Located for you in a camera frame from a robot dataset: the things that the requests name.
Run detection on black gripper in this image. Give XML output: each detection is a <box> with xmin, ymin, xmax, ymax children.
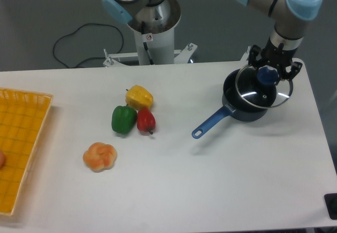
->
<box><xmin>248</xmin><ymin>38</ymin><xmax>303</xmax><ymax>81</ymax></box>

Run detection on glass lid blue knob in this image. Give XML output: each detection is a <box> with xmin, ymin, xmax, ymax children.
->
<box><xmin>234</xmin><ymin>64</ymin><xmax>293</xmax><ymax>109</ymax></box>

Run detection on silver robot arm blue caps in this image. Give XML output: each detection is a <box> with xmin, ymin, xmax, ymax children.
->
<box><xmin>102</xmin><ymin>0</ymin><xmax>323</xmax><ymax>80</ymax></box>

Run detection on red bell pepper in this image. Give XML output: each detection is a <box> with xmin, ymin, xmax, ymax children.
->
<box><xmin>137</xmin><ymin>108</ymin><xmax>156</xmax><ymax>135</ymax></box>

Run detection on yellow bell pepper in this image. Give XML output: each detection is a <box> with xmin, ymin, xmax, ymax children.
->
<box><xmin>125</xmin><ymin>85</ymin><xmax>154</xmax><ymax>110</ymax></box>

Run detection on black device at table corner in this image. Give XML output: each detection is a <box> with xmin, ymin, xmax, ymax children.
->
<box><xmin>324</xmin><ymin>193</ymin><xmax>337</xmax><ymax>220</ymax></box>

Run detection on green bell pepper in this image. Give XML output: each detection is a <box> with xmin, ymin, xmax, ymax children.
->
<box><xmin>111</xmin><ymin>106</ymin><xmax>137</xmax><ymax>135</ymax></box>

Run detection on knotted bread roll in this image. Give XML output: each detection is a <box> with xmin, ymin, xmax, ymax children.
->
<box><xmin>82</xmin><ymin>142</ymin><xmax>117</xmax><ymax>172</ymax></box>

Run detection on yellow woven basket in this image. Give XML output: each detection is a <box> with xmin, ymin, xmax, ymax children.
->
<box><xmin>1</xmin><ymin>88</ymin><xmax>53</xmax><ymax>216</ymax></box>

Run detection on blue saucepan with handle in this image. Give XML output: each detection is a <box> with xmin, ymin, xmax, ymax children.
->
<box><xmin>192</xmin><ymin>69</ymin><xmax>267</xmax><ymax>139</ymax></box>

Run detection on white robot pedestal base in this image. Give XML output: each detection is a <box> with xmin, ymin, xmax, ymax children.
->
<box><xmin>102</xmin><ymin>0</ymin><xmax>197</xmax><ymax>65</ymax></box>

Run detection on black floor cable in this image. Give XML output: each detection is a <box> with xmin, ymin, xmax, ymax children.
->
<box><xmin>53</xmin><ymin>23</ymin><xmax>124</xmax><ymax>69</ymax></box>

